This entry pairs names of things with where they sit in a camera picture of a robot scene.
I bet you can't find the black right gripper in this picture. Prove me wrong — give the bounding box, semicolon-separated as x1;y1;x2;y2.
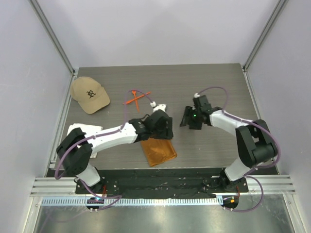
180;106;203;130

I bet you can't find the orange cloth napkin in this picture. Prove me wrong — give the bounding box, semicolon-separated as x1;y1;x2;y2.
140;138;177;167

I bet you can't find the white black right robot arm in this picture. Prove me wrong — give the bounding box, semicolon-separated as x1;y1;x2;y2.
180;94;279;192

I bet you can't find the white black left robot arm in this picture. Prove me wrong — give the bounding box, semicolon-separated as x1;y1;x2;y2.
54;110;173;194

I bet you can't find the orange plastic fork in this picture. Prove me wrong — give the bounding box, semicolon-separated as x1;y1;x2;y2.
132;90;139;112

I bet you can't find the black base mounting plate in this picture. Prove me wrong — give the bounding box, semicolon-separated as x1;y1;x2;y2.
89;168;249;199

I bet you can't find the white folded towel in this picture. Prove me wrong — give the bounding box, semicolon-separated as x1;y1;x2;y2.
67;123;103;159

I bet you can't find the beige baseball cap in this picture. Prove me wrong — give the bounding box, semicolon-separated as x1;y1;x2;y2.
70;77;110;115

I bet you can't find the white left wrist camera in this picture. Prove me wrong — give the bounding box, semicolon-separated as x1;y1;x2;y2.
150;101;167;113

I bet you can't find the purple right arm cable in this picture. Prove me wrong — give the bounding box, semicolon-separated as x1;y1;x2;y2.
195;86;282;214

